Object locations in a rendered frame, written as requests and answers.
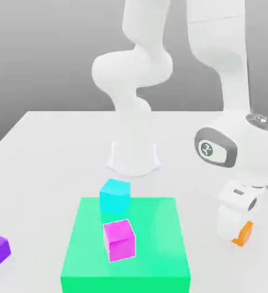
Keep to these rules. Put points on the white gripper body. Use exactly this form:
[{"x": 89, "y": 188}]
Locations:
[{"x": 229, "y": 223}]

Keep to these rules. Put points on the small cyan cube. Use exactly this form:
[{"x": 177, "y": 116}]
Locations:
[{"x": 114, "y": 198}]

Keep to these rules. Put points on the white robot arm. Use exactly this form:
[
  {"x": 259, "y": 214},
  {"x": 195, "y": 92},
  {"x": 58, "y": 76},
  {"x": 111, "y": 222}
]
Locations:
[{"x": 133, "y": 68}]

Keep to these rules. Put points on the large green box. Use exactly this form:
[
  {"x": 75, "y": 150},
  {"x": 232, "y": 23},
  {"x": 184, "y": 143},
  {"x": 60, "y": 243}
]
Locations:
[{"x": 152, "y": 240}]

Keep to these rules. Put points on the small magenta cube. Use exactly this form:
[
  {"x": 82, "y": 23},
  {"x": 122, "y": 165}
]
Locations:
[{"x": 121, "y": 241}]

